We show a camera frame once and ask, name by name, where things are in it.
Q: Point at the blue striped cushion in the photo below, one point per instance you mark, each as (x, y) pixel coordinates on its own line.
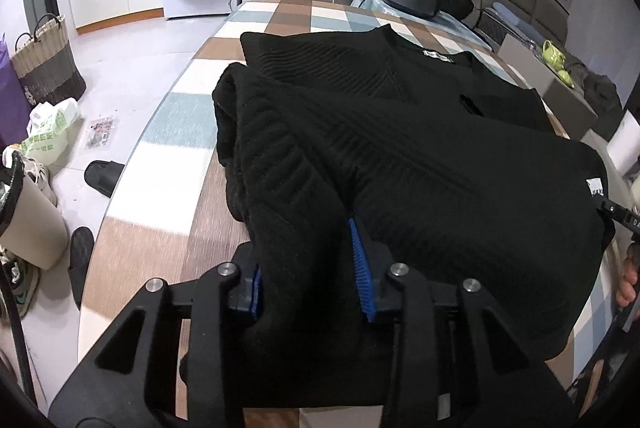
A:
(515, 16)

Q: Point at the green sole sneaker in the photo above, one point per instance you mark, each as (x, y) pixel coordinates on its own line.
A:
(20, 288)

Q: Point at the dark grey clothing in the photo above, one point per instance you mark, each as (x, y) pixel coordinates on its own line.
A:
(602, 96)

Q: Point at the checkered tablecloth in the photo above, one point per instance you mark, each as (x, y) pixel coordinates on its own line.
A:
(165, 168)

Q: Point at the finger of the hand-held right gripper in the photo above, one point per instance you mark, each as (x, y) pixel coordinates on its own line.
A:
(614, 212)

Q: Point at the green cup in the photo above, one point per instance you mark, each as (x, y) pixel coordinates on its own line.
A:
(566, 77)

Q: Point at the printed packet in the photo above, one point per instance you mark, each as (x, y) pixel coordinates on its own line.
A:
(102, 131)

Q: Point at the light blue cloth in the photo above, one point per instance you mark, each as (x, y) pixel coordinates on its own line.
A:
(460, 26)

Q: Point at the white green plastic bag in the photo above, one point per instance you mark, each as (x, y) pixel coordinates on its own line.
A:
(47, 133)

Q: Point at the person's right hand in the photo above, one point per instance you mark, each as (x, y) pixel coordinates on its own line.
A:
(631, 283)

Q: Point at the black knit sweater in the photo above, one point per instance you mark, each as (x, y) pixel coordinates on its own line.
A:
(425, 188)

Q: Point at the green teapot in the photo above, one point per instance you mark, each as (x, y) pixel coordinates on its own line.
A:
(552, 53)

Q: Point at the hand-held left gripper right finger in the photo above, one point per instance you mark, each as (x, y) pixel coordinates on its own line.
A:
(361, 268)

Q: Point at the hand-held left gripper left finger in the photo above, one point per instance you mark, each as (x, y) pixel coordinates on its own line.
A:
(256, 293)

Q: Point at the purple bag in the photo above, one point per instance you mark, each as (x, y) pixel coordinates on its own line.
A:
(10, 103)

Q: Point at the beige trash bin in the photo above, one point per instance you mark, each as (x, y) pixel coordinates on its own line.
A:
(35, 228)

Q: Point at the woven laundry basket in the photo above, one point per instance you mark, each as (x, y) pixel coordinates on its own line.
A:
(45, 63)

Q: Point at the grey coffee table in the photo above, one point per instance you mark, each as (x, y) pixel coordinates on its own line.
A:
(530, 68)

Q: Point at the black slipper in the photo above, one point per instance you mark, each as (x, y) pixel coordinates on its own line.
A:
(102, 178)
(80, 263)

